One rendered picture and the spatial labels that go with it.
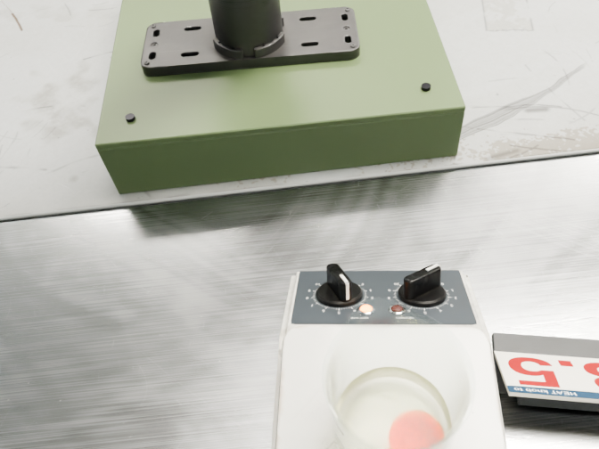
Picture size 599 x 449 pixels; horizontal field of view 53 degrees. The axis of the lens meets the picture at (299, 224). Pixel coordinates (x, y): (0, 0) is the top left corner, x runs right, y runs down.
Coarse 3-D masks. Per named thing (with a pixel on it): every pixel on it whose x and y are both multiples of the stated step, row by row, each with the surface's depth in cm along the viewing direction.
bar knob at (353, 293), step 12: (336, 264) 42; (336, 276) 41; (348, 276) 41; (324, 288) 42; (336, 288) 41; (348, 288) 40; (360, 288) 42; (324, 300) 41; (336, 300) 40; (348, 300) 40
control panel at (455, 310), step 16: (304, 272) 45; (320, 272) 45; (352, 272) 45; (368, 272) 45; (384, 272) 44; (400, 272) 44; (448, 272) 44; (304, 288) 43; (368, 288) 42; (384, 288) 42; (448, 288) 42; (464, 288) 42; (304, 304) 41; (320, 304) 41; (448, 304) 40; (464, 304) 40; (304, 320) 39; (320, 320) 39; (336, 320) 39; (448, 320) 38; (464, 320) 38
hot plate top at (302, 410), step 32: (288, 352) 35; (320, 352) 35; (480, 352) 34; (288, 384) 34; (320, 384) 34; (480, 384) 33; (288, 416) 33; (320, 416) 33; (480, 416) 32; (288, 448) 32; (320, 448) 32; (480, 448) 31
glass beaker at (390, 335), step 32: (352, 320) 27; (384, 320) 28; (416, 320) 27; (352, 352) 29; (384, 352) 30; (416, 352) 30; (448, 352) 27; (448, 384) 29; (352, 448) 26; (384, 448) 24; (416, 448) 24; (448, 448) 27
